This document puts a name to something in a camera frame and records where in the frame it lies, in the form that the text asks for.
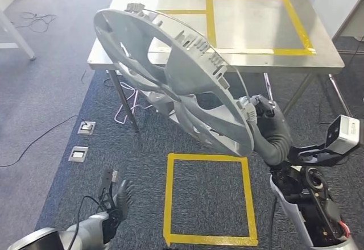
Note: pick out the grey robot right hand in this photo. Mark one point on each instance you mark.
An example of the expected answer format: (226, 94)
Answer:
(269, 118)

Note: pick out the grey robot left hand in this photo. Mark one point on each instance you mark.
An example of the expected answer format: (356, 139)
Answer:
(122, 203)

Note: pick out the silver plastic wheel hubcap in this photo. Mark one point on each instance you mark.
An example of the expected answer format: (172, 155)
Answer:
(193, 79)

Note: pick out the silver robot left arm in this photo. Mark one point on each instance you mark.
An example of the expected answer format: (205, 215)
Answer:
(85, 233)

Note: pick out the stainless steel workbench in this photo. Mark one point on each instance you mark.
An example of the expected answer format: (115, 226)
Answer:
(250, 22)

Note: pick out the yellow tape on workbench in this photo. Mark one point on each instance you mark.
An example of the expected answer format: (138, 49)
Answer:
(210, 22)

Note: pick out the yellow floor tape square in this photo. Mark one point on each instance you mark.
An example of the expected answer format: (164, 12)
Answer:
(168, 203)

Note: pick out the steel floor socket box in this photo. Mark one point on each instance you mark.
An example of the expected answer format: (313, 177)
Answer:
(86, 128)
(78, 154)

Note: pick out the steel side table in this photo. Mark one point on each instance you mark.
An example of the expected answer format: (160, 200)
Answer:
(335, 3)

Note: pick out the white table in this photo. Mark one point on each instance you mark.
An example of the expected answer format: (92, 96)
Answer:
(14, 26)

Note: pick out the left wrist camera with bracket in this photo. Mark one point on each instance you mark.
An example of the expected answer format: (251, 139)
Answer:
(107, 184)

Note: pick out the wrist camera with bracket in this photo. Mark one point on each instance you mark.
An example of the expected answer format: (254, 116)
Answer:
(107, 184)
(343, 133)

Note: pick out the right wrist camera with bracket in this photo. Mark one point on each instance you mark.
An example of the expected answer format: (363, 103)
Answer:
(343, 133)

